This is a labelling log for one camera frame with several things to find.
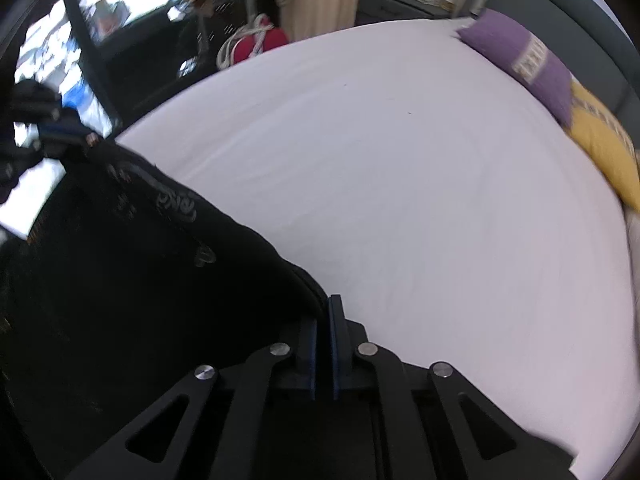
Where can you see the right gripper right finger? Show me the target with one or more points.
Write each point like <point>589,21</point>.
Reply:
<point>348,372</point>

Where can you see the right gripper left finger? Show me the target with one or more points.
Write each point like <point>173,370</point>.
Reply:
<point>299,367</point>

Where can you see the black denim pants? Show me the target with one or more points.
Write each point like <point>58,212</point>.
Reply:
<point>126,281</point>

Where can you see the white bed sheet mattress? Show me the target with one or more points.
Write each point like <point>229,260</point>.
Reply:
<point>442,202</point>

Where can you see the yellow patterned pillow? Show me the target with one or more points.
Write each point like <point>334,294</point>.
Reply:
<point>602,137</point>

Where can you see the purple patterned pillow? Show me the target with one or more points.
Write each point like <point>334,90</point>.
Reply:
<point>522,55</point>

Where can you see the dark grey nightstand drawers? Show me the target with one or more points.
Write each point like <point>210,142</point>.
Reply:
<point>375,11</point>

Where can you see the dark grey padded headboard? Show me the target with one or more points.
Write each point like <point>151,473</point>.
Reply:
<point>587,41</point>

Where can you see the black window frame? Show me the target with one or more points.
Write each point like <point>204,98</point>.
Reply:
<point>137,54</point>

